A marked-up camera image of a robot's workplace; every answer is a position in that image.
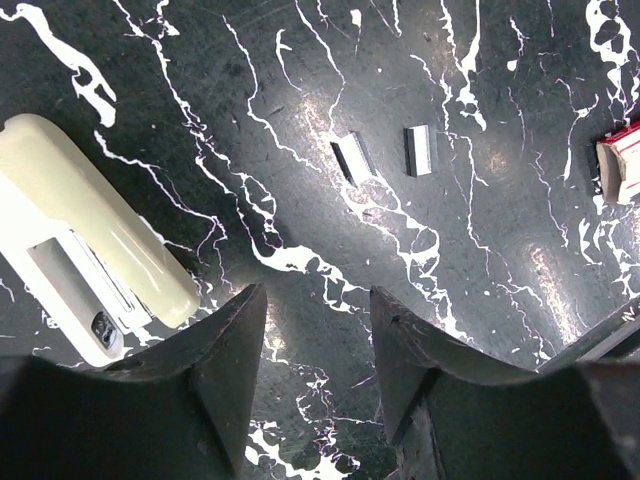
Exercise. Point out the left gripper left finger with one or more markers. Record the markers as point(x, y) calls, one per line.
point(178, 410)

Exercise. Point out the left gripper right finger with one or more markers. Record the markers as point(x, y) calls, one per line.
point(451, 411)

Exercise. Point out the cream white stapler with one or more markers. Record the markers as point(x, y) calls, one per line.
point(87, 257)

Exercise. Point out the silver staple strip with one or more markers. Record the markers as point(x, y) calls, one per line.
point(353, 158)
point(421, 149)

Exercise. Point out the red white staple box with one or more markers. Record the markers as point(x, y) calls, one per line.
point(618, 161)

